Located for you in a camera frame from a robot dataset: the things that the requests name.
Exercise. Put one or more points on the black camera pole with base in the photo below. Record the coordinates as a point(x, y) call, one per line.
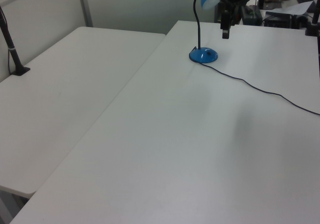
point(12, 53)

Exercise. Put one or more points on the white side table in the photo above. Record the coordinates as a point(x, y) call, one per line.
point(62, 96)

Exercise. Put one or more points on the grey partition post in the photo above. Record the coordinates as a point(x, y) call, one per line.
point(85, 4)

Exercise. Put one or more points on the blue gooseneck desk lamp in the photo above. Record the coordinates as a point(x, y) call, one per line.
point(203, 55)

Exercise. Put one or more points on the black camera pole with clamp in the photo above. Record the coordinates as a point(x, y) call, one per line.
point(313, 23)

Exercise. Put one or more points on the green and black box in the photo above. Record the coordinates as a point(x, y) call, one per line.
point(251, 14)

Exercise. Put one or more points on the white paper sheets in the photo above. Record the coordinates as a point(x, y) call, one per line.
point(295, 8)

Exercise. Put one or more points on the black equipment box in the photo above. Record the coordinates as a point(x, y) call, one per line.
point(282, 19)

